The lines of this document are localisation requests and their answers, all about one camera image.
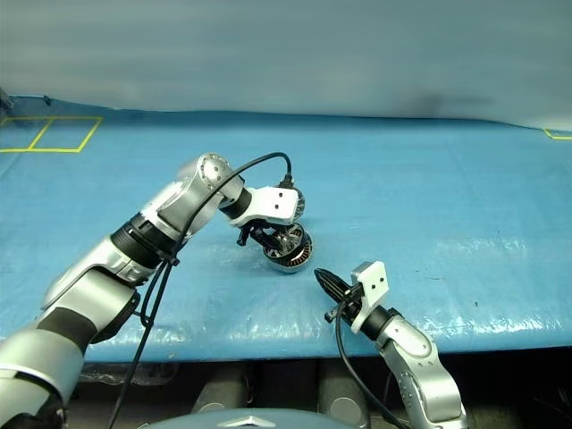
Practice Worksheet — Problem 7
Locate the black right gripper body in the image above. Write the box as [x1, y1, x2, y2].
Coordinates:
[324, 285, 366, 327]

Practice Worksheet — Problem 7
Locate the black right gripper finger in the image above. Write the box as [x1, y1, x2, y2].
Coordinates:
[315, 267, 352, 298]
[314, 268, 344, 303]

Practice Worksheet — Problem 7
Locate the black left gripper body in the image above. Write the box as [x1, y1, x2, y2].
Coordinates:
[236, 221, 272, 247]

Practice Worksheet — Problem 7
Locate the black motor rotor ring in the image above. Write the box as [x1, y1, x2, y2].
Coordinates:
[262, 223, 314, 265]

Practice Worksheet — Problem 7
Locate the grey rounded cylinder shape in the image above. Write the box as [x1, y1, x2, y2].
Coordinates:
[191, 368, 249, 415]
[317, 364, 371, 429]

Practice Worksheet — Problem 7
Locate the blue plastic table cover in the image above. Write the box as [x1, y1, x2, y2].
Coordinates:
[0, 93, 572, 363]

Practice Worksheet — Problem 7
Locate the grey dome with silver emblem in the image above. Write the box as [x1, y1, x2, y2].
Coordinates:
[149, 408, 354, 429]

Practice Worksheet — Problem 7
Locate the yellow tape double square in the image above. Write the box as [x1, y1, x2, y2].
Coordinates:
[0, 115, 104, 154]

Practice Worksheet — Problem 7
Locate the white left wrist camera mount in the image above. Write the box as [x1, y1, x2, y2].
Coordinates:
[223, 185, 305, 229]

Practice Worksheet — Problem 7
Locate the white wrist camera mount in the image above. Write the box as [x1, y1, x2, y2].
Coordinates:
[223, 185, 305, 229]
[350, 261, 388, 334]

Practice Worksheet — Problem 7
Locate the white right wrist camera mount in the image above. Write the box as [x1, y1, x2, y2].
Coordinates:
[350, 261, 388, 334]

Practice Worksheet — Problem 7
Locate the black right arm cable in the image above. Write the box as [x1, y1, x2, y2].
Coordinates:
[334, 299, 408, 429]

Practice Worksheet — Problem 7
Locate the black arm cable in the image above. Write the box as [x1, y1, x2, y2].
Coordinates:
[106, 151, 296, 429]
[334, 299, 408, 429]

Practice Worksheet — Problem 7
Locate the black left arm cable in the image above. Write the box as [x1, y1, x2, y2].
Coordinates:
[106, 151, 296, 429]

